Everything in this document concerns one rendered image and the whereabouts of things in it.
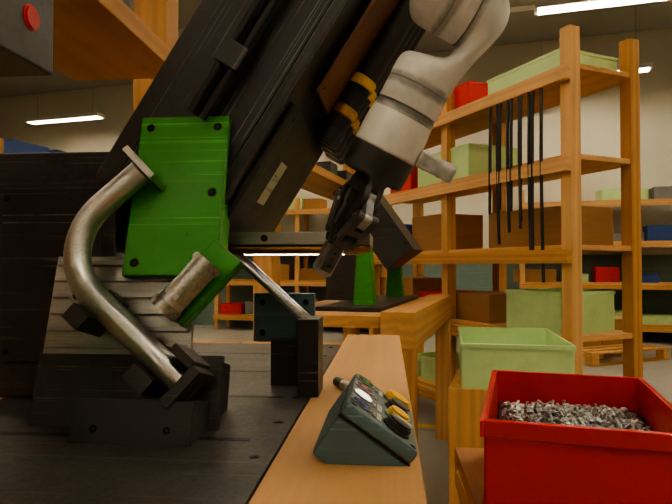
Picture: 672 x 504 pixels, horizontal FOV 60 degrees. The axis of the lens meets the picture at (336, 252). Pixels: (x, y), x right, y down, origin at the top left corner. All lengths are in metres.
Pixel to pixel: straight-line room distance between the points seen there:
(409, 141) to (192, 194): 0.27
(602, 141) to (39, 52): 9.30
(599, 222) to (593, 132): 6.45
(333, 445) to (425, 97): 0.36
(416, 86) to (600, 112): 9.33
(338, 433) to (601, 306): 2.98
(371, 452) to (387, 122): 0.33
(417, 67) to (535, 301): 2.79
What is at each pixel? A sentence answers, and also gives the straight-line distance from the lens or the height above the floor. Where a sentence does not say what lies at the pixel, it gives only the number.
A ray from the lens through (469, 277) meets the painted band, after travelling 9.60.
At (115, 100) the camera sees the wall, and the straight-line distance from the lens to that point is 12.50.
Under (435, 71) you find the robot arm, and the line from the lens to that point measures 0.65.
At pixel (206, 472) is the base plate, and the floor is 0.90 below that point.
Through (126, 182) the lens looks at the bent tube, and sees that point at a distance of 0.73.
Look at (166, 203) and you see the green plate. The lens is 0.74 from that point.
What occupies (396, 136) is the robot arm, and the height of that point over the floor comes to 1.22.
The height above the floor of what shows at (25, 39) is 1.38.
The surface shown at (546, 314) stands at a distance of 3.31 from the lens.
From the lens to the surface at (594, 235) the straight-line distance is 3.43.
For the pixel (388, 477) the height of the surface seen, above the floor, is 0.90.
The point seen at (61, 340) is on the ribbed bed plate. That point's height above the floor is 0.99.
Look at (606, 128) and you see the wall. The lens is 9.90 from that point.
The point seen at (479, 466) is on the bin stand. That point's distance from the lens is 0.90.
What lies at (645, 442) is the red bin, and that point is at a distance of 0.67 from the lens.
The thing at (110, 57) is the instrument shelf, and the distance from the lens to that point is 1.31.
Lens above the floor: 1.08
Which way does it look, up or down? 1 degrees up
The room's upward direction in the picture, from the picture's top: straight up
